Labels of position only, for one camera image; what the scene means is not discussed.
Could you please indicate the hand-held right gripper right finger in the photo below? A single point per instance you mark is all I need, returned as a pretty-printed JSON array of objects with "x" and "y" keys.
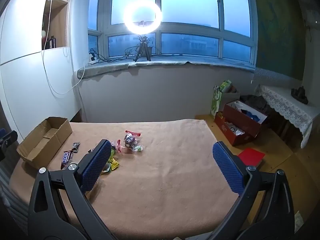
[{"x": 228, "y": 170}]

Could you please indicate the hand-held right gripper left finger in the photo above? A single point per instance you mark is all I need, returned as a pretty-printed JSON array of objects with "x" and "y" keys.
[{"x": 97, "y": 165}]

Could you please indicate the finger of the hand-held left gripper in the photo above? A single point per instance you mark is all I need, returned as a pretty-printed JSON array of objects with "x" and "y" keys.
[{"x": 7, "y": 143}]

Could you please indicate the small dark snack packet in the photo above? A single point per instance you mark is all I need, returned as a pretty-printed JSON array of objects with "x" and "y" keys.
[{"x": 76, "y": 147}]

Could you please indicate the brown cardboard box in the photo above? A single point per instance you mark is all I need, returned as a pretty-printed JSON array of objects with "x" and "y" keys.
[{"x": 37, "y": 145}]

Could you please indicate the brown chocolate bar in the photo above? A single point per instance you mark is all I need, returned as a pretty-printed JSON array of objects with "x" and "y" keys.
[{"x": 66, "y": 158}]

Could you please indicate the red clear snack packet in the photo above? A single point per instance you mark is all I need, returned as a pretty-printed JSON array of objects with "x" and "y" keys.
[{"x": 132, "y": 133}]

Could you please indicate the yellow snack packet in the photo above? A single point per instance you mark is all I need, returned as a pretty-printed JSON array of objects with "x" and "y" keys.
[{"x": 114, "y": 164}]

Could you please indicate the red folder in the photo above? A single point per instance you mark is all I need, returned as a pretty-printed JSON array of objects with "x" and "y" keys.
[{"x": 251, "y": 156}]

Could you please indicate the pink wrapped candy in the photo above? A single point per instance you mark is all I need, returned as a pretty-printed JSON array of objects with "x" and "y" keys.
[{"x": 118, "y": 147}]

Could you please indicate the red shoe box lid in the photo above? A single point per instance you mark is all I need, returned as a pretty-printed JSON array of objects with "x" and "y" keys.
[{"x": 225, "y": 130}]

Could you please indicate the green white wrapped candy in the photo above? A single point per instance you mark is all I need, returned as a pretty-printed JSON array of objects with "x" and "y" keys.
[{"x": 138, "y": 148}]

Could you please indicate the red shoe box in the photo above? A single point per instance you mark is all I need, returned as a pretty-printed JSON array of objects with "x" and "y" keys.
[{"x": 237, "y": 120}]

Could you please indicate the grey striped bed sheet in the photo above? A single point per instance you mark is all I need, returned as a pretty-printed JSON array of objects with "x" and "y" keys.
[{"x": 5, "y": 205}]

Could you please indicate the white wardrobe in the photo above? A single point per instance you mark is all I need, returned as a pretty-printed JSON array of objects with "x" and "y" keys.
[{"x": 25, "y": 80}]

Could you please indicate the green paper bag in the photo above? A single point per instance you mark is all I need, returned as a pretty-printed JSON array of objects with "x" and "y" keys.
[{"x": 216, "y": 102}]

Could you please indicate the dark clothes pile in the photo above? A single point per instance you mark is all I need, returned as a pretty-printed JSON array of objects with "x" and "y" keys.
[{"x": 255, "y": 102}]

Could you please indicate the white lace tablecloth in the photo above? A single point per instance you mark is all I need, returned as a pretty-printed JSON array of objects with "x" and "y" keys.
[{"x": 287, "y": 105}]

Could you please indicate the grey windowsill cloth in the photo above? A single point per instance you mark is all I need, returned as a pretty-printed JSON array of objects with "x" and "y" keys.
[{"x": 105, "y": 68}]

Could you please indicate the dark ornament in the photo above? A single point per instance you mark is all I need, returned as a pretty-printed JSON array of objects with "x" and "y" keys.
[{"x": 300, "y": 95}]

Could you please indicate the white power strip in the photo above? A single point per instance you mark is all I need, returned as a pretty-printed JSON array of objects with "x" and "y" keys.
[{"x": 93, "y": 59}]

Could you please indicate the dark bottle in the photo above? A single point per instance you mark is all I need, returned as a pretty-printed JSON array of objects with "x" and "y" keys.
[{"x": 52, "y": 42}]

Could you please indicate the black tripod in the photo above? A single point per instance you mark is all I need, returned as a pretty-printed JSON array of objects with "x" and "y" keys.
[{"x": 143, "y": 46}]

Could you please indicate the wooden shelf niche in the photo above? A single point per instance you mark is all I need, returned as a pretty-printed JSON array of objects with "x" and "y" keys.
[{"x": 60, "y": 25}]

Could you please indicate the window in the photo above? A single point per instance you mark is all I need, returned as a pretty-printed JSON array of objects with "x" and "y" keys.
[{"x": 190, "y": 5}]

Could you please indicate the green wall poster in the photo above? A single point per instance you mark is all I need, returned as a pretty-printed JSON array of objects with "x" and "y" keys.
[{"x": 275, "y": 30}]

